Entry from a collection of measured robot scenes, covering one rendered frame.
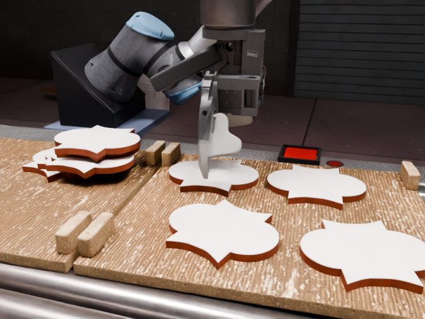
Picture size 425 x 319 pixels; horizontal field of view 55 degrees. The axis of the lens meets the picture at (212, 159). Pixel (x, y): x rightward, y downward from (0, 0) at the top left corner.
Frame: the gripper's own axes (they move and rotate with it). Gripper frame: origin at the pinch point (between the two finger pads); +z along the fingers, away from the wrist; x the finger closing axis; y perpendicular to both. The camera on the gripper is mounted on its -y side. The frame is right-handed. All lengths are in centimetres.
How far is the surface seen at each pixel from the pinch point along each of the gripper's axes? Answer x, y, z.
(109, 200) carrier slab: -11.0, -12.6, 3.1
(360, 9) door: 460, 67, 1
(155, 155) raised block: 3.1, -10.7, 1.6
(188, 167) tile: 0.7, -4.3, 2.1
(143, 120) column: 49, -32, 11
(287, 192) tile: -4.0, 12.1, 2.3
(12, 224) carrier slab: -19.7, -21.8, 3.0
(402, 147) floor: 296, 99, 103
